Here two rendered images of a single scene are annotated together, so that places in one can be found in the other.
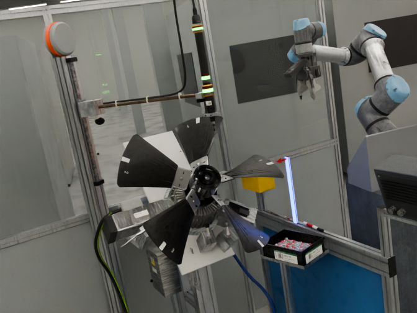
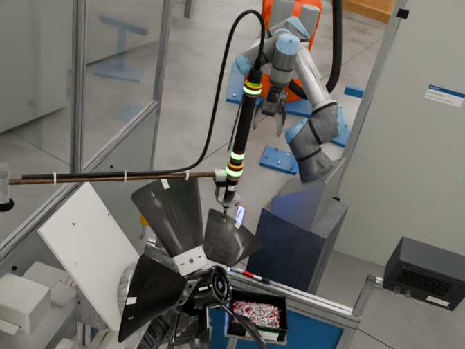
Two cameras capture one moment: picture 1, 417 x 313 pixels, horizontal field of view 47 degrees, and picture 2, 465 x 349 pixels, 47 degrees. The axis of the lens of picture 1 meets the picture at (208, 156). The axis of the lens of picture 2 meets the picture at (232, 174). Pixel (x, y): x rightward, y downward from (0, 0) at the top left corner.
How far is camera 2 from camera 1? 171 cm
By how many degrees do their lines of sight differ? 53
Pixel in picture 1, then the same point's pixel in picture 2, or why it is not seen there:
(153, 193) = (106, 303)
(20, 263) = not seen: outside the picture
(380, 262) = (349, 320)
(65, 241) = not seen: outside the picture
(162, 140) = (83, 203)
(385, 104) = (329, 137)
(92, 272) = not seen: outside the picture
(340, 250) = (295, 305)
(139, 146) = (148, 272)
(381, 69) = (322, 90)
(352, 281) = (295, 327)
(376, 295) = (324, 340)
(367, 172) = (310, 213)
